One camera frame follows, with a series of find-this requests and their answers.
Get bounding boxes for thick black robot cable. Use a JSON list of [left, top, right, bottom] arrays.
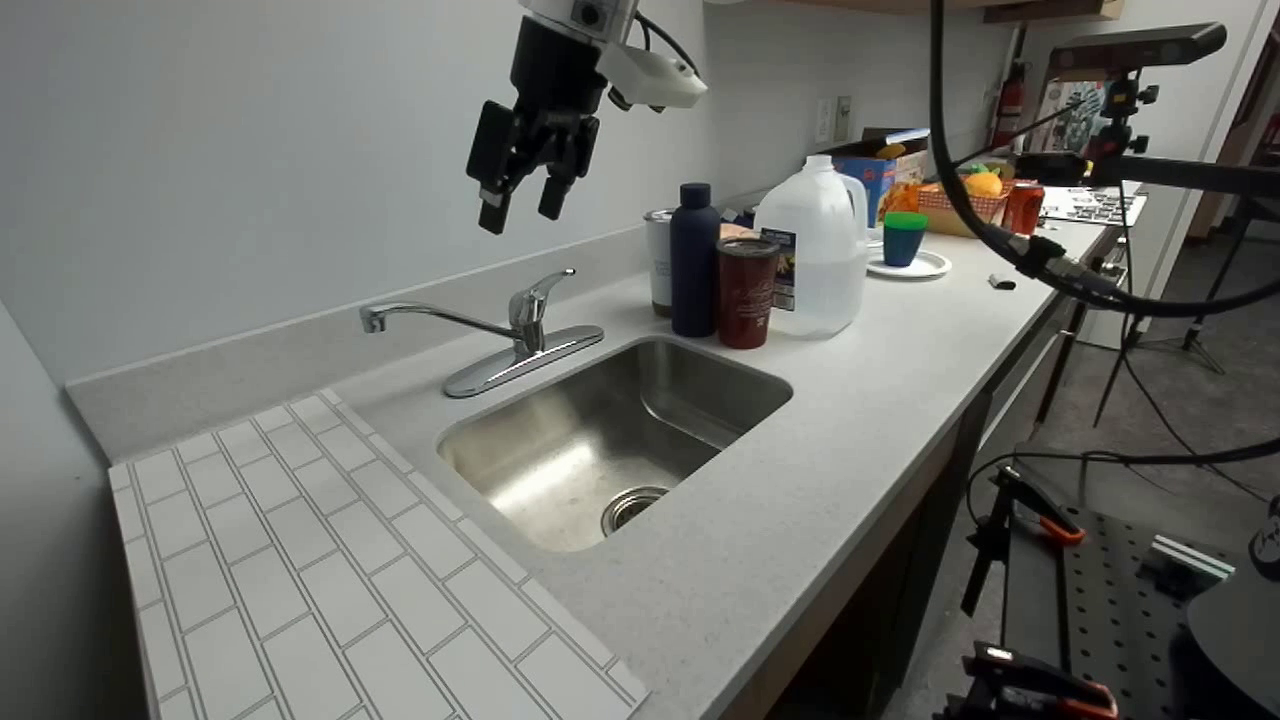
[[925, 0, 1280, 324]]

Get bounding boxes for maroon tumbler with lid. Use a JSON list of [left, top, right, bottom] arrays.
[[716, 235, 782, 354]]

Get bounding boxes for translucent plastic gallon jug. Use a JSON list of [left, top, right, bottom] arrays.
[[751, 151, 876, 342]]

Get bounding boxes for cylindrical metal canister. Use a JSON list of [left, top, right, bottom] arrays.
[[645, 203, 681, 324]]

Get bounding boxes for basket with orange fruit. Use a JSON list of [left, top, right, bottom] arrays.
[[888, 157, 1018, 243]]

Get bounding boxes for stainless steel sink basin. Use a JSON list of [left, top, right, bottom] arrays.
[[437, 331, 798, 559]]

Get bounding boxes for stack of printed papers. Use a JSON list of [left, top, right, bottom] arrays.
[[1034, 183, 1152, 233]]

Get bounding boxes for black perforated mounting board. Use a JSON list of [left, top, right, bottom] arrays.
[[1002, 505, 1280, 720]]

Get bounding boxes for black floor cable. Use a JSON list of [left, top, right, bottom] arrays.
[[960, 433, 1280, 505]]

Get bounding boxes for white round plate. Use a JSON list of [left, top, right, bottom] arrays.
[[863, 250, 956, 283]]

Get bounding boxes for white tile pattern sheet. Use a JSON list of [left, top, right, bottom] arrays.
[[102, 385, 651, 720]]

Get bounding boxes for black horizontal stand bar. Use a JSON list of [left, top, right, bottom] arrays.
[[1010, 147, 1280, 210]]

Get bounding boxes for chrome faucet base with lever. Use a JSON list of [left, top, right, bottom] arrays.
[[441, 265, 609, 404]]

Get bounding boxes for silver metal bar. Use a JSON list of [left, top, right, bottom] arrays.
[[1144, 534, 1239, 589]]

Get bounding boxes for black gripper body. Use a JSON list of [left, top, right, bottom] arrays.
[[464, 12, 611, 193]]

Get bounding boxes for black flat panel on stand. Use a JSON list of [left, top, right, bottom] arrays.
[[1051, 17, 1232, 80]]

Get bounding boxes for chrome faucet handle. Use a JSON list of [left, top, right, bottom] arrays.
[[354, 299, 523, 344]]

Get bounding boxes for navy blue bottle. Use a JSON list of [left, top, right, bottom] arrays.
[[666, 179, 726, 342]]

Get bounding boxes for blue plastic container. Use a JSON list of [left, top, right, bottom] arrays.
[[834, 151, 900, 233]]

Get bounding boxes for black clamp with orange handle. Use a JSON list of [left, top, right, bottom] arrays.
[[956, 464, 1093, 621], [947, 641, 1126, 720]]

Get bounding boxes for round sink drain strainer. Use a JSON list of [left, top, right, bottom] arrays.
[[595, 479, 671, 541]]

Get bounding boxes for black round stool seat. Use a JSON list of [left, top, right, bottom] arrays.
[[1178, 566, 1280, 720]]

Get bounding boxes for blue cup with green rim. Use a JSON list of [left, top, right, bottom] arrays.
[[880, 210, 934, 274]]

